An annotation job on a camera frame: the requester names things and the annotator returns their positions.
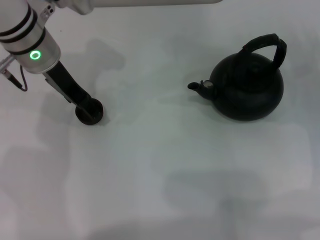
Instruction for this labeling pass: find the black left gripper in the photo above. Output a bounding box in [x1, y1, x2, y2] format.
[42, 61, 94, 117]

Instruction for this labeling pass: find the dark round teacup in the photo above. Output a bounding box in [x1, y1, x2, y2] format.
[75, 98, 105, 126]

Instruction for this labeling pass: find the black round teapot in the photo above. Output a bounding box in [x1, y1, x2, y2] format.
[187, 33, 288, 123]

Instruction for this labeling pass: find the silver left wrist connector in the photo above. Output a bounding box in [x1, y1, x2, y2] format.
[0, 55, 14, 71]

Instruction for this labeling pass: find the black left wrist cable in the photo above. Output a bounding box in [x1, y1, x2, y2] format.
[1, 65, 28, 92]

